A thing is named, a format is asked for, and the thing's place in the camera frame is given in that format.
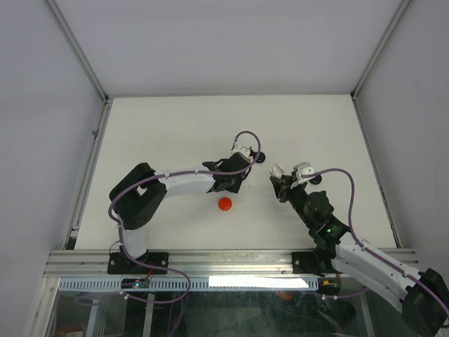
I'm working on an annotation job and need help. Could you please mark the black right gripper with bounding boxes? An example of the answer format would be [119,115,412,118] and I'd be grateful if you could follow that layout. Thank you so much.
[270,173,313,228]

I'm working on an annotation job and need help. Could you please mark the red round charging case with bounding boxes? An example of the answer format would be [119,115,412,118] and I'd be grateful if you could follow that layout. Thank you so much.
[217,197,233,211]

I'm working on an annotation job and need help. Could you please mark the black earbud with case lid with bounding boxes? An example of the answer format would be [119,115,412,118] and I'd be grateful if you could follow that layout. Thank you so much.
[250,148,266,164]

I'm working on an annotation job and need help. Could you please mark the white round charging case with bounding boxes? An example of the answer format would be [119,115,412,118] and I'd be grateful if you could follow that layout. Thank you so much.
[269,164,285,179]

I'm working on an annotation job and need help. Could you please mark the black round charging case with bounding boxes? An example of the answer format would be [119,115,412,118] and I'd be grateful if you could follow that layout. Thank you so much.
[309,175,323,185]

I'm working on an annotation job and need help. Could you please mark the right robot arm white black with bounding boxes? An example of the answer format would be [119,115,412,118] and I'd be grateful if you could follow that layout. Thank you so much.
[269,173,448,336]

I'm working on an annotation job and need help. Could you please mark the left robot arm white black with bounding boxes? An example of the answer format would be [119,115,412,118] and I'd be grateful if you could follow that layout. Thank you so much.
[108,150,260,273]

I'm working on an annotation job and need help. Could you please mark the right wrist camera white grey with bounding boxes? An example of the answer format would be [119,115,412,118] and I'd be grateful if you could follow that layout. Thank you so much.
[293,162,316,184]

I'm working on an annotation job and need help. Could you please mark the wrist camera white grey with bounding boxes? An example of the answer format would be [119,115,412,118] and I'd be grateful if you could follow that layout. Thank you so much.
[293,162,316,184]
[231,138,253,160]

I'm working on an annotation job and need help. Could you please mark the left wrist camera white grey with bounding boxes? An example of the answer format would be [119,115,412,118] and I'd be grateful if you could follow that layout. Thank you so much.
[231,138,253,160]

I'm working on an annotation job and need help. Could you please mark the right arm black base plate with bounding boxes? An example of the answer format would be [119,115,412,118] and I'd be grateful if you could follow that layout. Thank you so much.
[291,251,337,277]

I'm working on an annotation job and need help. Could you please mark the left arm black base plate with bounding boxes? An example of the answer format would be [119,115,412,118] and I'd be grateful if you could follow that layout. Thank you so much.
[107,251,169,275]

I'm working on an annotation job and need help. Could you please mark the aluminium frame post left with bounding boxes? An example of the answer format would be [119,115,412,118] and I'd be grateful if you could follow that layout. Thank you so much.
[43,0,109,102]

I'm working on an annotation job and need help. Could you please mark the aluminium frame post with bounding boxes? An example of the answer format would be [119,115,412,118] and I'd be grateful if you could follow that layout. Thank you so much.
[350,0,413,100]
[43,0,109,102]

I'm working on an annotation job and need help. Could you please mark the aluminium mounting rail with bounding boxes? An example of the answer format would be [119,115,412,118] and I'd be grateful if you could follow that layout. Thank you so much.
[43,247,420,280]

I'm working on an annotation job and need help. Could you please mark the white slotted cable duct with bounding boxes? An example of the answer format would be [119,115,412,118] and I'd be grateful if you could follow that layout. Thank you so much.
[59,275,319,293]

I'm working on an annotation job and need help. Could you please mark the aluminium frame post right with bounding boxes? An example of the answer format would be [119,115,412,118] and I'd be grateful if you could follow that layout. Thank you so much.
[350,0,413,100]

